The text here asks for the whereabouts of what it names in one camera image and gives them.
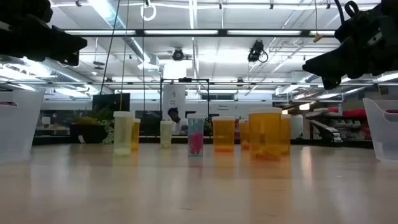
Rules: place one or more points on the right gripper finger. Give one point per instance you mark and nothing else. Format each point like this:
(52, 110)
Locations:
(331, 83)
(332, 65)

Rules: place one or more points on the amber pill bottle white cap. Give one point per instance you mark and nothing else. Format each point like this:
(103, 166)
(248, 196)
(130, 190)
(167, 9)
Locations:
(223, 133)
(265, 133)
(244, 133)
(286, 133)

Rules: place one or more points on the tall pale clear pill bottle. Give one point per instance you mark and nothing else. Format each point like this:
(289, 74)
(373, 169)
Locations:
(123, 133)

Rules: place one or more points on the small amber pill bottle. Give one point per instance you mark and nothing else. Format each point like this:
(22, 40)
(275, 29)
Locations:
(137, 133)

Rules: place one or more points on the small pale clear pill bottle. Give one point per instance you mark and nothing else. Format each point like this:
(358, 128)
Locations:
(166, 133)

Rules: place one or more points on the clear bottle pink contents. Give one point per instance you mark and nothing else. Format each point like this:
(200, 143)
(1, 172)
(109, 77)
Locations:
(196, 137)

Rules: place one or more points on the clear plastic bin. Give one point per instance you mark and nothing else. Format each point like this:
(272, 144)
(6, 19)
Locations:
(18, 124)
(382, 137)

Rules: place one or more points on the yellow hanging connector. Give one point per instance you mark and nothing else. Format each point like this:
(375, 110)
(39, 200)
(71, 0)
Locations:
(317, 38)

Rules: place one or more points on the black stapler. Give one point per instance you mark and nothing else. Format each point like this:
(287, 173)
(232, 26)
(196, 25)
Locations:
(326, 132)

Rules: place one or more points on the black monitor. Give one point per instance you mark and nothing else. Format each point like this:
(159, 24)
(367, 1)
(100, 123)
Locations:
(110, 101)

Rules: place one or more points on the potted green plant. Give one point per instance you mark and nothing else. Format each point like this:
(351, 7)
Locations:
(90, 132)

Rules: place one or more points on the overhead light bar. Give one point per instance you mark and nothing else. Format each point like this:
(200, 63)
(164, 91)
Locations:
(140, 32)

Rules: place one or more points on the black round ceiling fixture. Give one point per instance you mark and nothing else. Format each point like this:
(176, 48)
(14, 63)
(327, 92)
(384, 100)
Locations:
(178, 54)

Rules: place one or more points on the white pillar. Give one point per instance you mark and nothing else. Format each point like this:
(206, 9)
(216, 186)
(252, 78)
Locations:
(174, 96)

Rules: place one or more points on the person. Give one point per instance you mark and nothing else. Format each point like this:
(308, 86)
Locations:
(178, 123)

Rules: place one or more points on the black overhead camera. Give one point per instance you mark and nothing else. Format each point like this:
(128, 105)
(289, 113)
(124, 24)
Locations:
(255, 51)

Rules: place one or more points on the black aluminium table frame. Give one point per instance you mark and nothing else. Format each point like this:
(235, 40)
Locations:
(149, 140)

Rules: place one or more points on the black stand frame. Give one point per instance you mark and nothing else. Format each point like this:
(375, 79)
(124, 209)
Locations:
(185, 80)

